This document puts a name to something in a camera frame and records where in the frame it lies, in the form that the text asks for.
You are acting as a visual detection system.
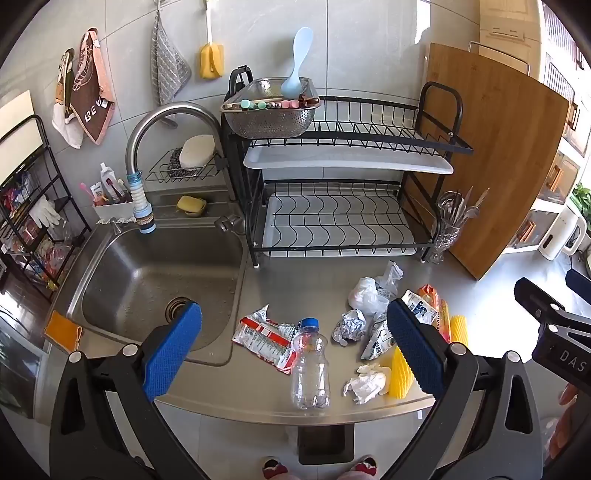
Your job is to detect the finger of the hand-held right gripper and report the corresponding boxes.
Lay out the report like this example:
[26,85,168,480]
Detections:
[514,277,578,326]
[566,268,591,292]

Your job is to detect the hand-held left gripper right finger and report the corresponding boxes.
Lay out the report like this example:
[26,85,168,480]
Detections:
[383,298,543,480]

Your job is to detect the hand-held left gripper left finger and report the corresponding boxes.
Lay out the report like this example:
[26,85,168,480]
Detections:
[50,301,218,480]

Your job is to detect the orange candy bag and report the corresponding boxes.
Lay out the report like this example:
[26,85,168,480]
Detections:
[418,285,451,343]

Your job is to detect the printed paper ball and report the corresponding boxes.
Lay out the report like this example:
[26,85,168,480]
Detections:
[331,308,370,346]

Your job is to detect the clear plastic bottle blue cap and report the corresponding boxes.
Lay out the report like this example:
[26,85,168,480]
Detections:
[290,318,331,411]

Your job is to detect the black trash bin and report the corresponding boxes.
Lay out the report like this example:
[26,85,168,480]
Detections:
[298,422,355,466]

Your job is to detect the person's right hand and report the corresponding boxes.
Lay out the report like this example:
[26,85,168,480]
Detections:
[549,384,581,461]

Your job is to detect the yellow ribbed foam wrap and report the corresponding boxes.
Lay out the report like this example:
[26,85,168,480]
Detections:
[389,315,468,400]

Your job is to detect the white milk carton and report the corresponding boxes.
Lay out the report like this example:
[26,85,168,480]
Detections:
[360,291,437,361]

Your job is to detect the sink drain strainer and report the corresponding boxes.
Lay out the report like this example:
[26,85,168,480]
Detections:
[165,296,192,324]

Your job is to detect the white electric kettle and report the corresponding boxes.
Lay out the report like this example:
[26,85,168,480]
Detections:
[538,199,588,261]

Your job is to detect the crumpled white tissue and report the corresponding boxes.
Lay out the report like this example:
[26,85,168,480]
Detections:
[342,364,391,405]

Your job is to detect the white storage cabinet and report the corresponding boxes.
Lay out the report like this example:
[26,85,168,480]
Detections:
[503,138,583,254]

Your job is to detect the white plastic bag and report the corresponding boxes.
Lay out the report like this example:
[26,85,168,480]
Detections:
[347,277,391,315]

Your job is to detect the clear plastic wrapper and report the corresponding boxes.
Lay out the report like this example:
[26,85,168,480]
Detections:
[375,261,404,297]

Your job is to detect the green plant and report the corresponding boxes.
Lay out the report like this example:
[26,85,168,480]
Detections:
[570,184,591,227]

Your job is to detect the stainless steel sink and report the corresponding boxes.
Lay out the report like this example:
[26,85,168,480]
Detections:
[48,217,247,367]

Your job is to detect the red white snack wrapper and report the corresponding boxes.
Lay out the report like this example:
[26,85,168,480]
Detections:
[231,305,301,374]

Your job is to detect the glass cutlery holder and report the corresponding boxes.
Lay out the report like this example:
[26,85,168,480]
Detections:
[429,217,465,265]

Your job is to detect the orange cloth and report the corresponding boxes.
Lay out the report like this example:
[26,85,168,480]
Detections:
[45,310,84,354]

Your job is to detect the bunch of metal cutlery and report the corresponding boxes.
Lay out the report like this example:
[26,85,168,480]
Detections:
[436,186,490,229]

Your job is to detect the metal sink knob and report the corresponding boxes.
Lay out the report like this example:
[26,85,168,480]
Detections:
[213,213,242,233]

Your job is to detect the yellow soap bar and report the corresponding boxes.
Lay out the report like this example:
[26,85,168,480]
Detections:
[177,196,207,217]

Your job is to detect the wooden cutting board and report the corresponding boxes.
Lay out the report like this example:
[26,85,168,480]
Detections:
[404,42,571,281]

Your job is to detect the white drip tray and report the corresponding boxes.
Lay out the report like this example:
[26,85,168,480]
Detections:
[261,194,419,257]
[243,147,454,175]

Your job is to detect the white toothbrush container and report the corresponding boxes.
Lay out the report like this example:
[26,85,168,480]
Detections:
[92,196,139,225]

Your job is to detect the blue white faucet filter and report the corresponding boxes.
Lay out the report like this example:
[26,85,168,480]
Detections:
[127,171,158,235]

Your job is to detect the dark glass appliance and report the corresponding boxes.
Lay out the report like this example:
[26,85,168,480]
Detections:
[0,305,47,421]

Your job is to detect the white toothpaste tube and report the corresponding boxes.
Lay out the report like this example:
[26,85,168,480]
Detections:
[99,162,117,199]

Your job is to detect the white gloves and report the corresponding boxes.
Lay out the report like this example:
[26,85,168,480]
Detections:
[28,198,62,228]

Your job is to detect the white sponge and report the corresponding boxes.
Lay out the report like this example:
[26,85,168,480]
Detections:
[180,134,217,168]

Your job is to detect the curved steel faucet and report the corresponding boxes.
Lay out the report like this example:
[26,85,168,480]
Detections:
[126,102,232,197]

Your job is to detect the black metal shelf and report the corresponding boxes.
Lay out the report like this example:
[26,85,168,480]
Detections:
[0,114,93,292]

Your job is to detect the steel mesh colander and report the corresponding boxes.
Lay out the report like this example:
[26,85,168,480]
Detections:
[221,78,322,139]

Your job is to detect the white green towel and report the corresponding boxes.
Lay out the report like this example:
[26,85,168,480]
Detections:
[52,48,84,149]

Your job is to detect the row of pastel chopsticks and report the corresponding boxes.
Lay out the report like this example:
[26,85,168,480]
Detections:
[222,96,319,112]

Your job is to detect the brown pink towel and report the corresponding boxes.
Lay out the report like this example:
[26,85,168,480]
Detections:
[71,28,116,145]

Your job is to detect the grey hanging cloth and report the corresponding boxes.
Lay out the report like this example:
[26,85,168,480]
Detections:
[150,9,192,108]

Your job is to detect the yellow sponge brush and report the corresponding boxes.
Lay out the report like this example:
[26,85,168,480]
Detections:
[199,0,225,79]

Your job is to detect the light blue rice spoon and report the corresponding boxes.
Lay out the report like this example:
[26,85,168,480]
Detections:
[281,27,315,99]

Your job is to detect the black wire sponge basket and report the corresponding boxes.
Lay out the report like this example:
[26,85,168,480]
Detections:
[147,148,227,182]

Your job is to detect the black wire dish rack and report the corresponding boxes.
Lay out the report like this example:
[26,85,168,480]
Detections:
[221,67,475,268]

